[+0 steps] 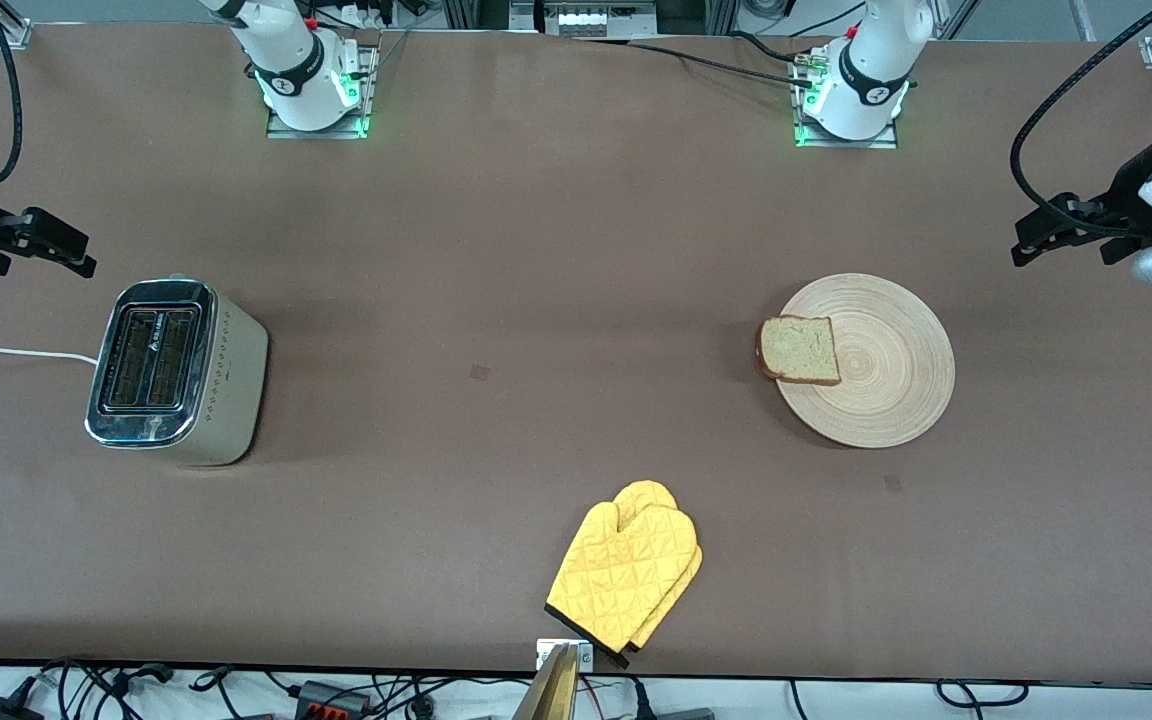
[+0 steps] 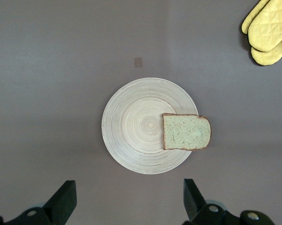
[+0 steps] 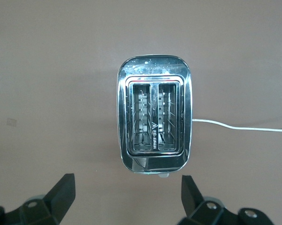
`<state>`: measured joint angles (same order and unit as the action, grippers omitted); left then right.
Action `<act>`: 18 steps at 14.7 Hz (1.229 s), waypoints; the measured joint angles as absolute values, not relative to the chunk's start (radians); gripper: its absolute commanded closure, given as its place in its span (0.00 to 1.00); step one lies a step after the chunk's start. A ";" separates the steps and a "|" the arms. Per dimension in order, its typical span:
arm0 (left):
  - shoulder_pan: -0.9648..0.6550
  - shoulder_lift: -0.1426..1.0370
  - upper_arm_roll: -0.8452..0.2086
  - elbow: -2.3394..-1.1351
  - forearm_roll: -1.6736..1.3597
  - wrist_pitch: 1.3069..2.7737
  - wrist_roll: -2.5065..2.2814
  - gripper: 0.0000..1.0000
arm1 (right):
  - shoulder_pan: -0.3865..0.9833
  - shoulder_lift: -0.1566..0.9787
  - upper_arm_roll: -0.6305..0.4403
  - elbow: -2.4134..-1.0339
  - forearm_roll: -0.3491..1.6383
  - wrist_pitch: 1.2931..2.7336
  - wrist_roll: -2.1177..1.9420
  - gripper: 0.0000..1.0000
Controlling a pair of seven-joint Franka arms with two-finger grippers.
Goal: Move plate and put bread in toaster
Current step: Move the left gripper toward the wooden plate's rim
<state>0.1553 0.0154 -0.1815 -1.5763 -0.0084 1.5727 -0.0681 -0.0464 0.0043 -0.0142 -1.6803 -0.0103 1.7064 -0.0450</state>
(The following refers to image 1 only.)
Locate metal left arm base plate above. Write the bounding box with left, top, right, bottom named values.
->
left=794, top=50, right=900, bottom=149

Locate round wooden plate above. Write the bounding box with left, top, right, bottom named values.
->
left=771, top=273, right=956, bottom=449

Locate long black table cable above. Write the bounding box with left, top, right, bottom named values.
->
left=576, top=35, right=817, bottom=89

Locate yellowish camera stand leg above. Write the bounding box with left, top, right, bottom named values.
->
left=511, top=643, right=582, bottom=720

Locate yellow quilted oven mitt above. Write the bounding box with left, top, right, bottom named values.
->
left=544, top=500, right=701, bottom=669
left=613, top=480, right=705, bottom=653

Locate black looped floor cable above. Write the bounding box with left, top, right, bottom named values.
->
left=936, top=680, right=1029, bottom=709

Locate black and orange connector box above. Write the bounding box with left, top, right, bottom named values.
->
left=294, top=680, right=374, bottom=716

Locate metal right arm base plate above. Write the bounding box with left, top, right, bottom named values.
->
left=266, top=45, right=379, bottom=139

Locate grey electrical box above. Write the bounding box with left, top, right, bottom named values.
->
left=511, top=0, right=657, bottom=39

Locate brown bread slice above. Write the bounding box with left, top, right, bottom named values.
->
left=756, top=315, right=843, bottom=387

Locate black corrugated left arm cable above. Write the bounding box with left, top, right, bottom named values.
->
left=1009, top=0, right=1152, bottom=239

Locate chrome and beige toaster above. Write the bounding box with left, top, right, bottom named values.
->
left=84, top=275, right=270, bottom=468

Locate small metal edge bracket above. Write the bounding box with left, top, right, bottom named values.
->
left=536, top=640, right=594, bottom=673

